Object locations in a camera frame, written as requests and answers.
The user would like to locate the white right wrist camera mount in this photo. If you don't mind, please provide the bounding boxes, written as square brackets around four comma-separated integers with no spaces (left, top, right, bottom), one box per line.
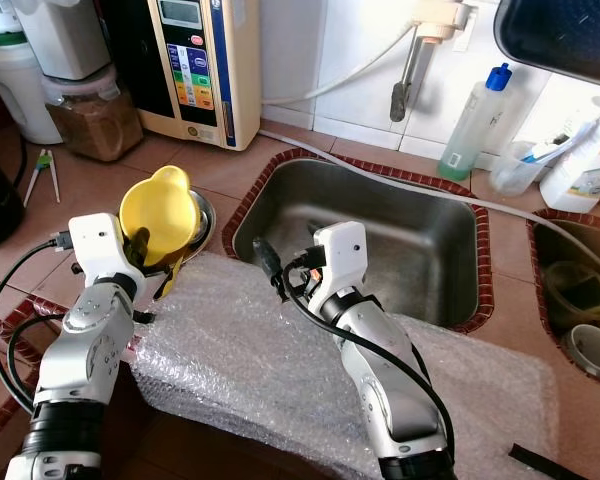
[312,220,371,306]

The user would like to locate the white detergent bottle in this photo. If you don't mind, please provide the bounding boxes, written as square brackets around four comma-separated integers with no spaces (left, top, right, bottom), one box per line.
[540,95,600,214]

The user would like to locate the yellow plastic cup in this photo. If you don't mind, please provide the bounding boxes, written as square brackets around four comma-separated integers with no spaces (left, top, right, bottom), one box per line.
[120,165,203,299]

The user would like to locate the green translucent bowl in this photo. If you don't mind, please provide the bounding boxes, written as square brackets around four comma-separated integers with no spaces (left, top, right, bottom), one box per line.
[545,260,600,321]

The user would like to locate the white plastic filter housing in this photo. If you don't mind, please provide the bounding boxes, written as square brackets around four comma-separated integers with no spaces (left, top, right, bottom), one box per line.
[12,0,111,81]

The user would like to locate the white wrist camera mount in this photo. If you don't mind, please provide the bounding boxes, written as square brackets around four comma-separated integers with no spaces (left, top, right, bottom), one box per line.
[312,220,371,306]
[68,212,141,301]

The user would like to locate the steel sink basin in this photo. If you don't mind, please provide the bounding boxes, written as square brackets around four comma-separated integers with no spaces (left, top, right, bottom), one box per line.
[530,215,600,386]
[230,155,486,333]

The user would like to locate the cream water ionizer machine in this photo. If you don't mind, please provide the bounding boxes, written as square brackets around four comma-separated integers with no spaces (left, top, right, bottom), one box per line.
[110,0,261,151]

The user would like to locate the clear plastic cup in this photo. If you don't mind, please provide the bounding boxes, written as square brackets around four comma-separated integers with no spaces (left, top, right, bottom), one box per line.
[490,140,556,198]

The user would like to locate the white and green tongs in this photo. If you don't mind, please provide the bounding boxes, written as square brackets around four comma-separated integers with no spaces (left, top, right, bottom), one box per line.
[25,150,63,208]

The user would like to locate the white canister with green ring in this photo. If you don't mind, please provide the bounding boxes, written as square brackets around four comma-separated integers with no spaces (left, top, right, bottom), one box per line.
[0,0,66,146]

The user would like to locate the blue and white toothbrush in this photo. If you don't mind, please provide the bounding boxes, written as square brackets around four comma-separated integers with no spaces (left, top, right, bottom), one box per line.
[520,125,596,166]

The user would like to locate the clear bubble wrap sheet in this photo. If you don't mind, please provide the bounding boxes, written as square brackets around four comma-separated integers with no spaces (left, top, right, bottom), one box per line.
[130,250,561,480]

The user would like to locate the long grey hose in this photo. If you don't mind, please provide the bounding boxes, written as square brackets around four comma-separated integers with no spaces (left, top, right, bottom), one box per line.
[258,128,600,281]

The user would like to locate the clear bottle with blue cap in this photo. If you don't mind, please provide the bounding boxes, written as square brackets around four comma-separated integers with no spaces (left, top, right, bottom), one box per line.
[437,63,513,183]

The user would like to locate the small white cup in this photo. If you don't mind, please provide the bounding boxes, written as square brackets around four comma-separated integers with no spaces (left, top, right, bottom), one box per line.
[565,322,600,379]

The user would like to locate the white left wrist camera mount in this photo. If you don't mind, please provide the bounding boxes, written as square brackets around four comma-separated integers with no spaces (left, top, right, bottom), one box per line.
[68,212,141,301]

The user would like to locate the jar of brown granules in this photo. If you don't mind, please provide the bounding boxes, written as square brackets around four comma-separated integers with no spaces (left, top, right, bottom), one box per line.
[43,68,146,163]

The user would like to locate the black pan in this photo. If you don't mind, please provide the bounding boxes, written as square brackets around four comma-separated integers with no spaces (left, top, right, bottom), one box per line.
[495,0,600,91]

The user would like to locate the thin white faucet hose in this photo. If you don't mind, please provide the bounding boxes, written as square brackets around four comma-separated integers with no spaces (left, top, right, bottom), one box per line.
[260,25,421,106]

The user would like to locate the black kettle jug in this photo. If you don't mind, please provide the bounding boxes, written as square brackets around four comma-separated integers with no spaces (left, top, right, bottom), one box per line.
[0,150,26,253]

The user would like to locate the short black arm cable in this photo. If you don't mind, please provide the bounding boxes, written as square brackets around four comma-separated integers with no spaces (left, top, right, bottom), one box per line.
[8,315,71,401]

